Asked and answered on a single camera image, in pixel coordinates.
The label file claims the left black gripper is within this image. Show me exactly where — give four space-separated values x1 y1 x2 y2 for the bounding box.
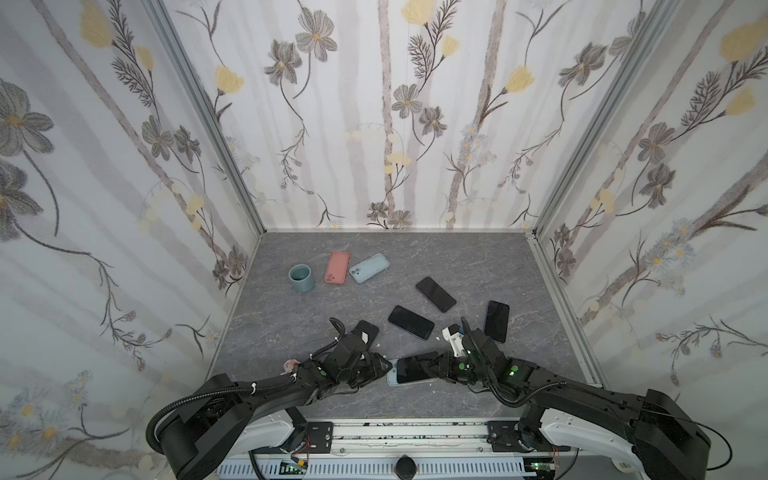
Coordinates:
336 353 395 388

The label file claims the black phone case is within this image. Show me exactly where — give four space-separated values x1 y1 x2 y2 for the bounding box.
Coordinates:
352 320 379 340

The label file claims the light blue case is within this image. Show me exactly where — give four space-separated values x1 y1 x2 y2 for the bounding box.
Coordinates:
385 359 437 387
348 253 390 284

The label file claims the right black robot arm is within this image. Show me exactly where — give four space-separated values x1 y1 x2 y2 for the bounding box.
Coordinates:
396 331 715 479

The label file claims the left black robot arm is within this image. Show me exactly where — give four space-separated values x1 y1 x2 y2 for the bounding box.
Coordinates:
145 329 393 479

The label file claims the black phone blue edge middle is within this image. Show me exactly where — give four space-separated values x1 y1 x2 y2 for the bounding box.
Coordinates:
388 305 435 340

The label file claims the black phone blue edge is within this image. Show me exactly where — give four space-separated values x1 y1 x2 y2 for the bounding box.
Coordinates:
416 276 457 313
388 305 435 340

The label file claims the black phone blue edge far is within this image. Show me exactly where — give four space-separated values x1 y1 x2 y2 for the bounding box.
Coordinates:
416 276 457 313

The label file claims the pink phone case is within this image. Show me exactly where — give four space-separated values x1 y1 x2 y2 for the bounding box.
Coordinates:
324 251 350 285

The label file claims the small pink figurine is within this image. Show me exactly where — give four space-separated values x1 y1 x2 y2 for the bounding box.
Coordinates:
283 359 300 374

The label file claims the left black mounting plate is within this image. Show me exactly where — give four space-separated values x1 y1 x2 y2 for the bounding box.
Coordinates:
302 421 334 455

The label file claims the black mounting plate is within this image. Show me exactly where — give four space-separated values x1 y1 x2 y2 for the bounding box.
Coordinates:
486 420 573 454
302 421 334 455

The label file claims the teal ceramic cup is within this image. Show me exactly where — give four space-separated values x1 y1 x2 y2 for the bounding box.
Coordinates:
288 264 315 293

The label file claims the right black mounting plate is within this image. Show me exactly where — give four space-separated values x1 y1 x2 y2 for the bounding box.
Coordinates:
486 420 573 454

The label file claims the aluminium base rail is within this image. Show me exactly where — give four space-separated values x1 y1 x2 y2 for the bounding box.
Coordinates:
213 413 641 479

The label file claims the black knob on rail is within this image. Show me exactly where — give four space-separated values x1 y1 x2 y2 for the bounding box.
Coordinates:
394 455 418 480

